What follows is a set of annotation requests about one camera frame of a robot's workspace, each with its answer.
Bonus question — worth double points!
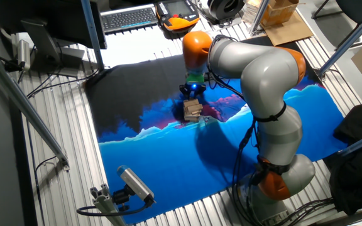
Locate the orange black teach pendant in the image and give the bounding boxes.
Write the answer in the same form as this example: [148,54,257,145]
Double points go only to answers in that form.
[155,0,200,32]

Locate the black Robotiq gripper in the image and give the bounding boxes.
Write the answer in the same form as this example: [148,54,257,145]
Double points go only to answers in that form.
[179,82,207,99]

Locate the wooden Jenga block tower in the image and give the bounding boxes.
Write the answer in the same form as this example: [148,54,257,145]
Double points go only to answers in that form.
[182,99,204,123]

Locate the black cloth bag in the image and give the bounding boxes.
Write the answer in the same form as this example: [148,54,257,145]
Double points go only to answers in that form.
[327,104,362,216]

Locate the silver camera blue end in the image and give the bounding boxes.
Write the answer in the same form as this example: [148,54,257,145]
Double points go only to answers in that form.
[116,165,156,203]

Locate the black computer monitor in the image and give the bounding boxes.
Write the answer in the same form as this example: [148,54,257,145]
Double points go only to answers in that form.
[0,0,108,78]

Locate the blue black printed cloth mat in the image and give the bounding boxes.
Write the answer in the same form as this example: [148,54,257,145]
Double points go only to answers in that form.
[85,36,348,224]

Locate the aluminium frame post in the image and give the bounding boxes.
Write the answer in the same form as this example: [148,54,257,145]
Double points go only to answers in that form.
[80,0,107,72]
[249,0,270,36]

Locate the black camera cable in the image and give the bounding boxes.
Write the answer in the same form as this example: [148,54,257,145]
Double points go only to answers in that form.
[76,196,152,218]

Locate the short aluminium profile stand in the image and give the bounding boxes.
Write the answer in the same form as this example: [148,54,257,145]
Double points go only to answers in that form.
[89,183,127,226]

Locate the black camera ball mount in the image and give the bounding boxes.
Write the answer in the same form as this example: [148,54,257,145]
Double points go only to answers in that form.
[111,185,132,212]

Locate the thin black desk cables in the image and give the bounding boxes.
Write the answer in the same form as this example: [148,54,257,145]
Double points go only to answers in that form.
[26,68,101,99]

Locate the green wrist mounting plate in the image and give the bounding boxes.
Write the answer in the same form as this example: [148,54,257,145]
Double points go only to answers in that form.
[185,73,206,85]

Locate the black computer keyboard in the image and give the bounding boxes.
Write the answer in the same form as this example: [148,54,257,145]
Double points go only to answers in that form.
[101,4,158,34]

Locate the black round spool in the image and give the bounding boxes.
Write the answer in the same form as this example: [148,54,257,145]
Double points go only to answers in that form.
[207,0,246,21]

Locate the brown cardboard box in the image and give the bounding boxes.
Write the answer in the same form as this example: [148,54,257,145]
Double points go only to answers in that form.
[261,0,300,28]

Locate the black cables at base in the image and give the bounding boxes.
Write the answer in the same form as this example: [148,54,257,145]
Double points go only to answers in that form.
[275,196,336,226]

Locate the black strap on arm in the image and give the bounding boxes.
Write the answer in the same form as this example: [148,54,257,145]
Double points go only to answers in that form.
[253,102,287,124]
[255,155,292,175]

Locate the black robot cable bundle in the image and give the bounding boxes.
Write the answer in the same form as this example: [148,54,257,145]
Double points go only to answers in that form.
[206,34,263,226]

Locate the small silver camera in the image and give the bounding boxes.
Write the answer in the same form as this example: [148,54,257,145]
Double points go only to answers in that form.
[16,39,31,72]

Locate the dark office chair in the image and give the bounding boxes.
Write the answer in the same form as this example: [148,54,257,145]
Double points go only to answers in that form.
[311,0,362,51]

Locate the flat brown cardboard sheet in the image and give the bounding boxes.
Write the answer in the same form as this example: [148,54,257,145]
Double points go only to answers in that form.
[261,12,314,46]

